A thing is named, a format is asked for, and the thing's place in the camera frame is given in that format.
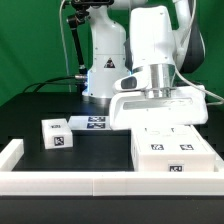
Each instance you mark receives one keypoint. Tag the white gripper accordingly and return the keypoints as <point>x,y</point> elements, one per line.
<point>185,106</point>

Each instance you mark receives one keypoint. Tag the white cabinet door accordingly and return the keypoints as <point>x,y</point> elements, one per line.
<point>152,140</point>
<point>184,139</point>

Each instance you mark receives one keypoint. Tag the white cabinet body box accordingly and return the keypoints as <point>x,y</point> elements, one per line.
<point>172,160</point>

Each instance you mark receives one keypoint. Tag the white cabinet top block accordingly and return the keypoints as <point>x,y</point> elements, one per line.
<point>56,133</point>

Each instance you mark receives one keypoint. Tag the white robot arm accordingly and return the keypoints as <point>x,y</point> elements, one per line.
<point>133,71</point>

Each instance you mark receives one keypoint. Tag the white U-shaped fence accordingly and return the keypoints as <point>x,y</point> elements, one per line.
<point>104,183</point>

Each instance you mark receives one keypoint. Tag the white marker base plate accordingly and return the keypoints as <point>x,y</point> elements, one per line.
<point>89,123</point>

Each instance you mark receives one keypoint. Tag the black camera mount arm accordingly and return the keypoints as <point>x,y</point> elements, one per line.
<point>74,21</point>

